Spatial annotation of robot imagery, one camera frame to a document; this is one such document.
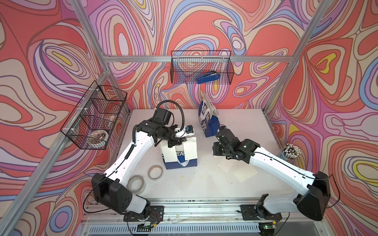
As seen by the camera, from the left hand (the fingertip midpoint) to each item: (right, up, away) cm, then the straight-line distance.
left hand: (185, 137), depth 76 cm
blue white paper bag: (+14, +11, +15) cm, 24 cm away
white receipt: (+25, -19, +15) cm, 35 cm away
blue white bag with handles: (+1, -10, +1) cm, 10 cm away
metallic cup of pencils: (+56, -8, +1) cm, 56 cm away
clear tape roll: (-28, -28, +7) cm, 40 cm away
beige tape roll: (-19, -22, +13) cm, 32 cm away
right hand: (+16, -8, +3) cm, 19 cm away
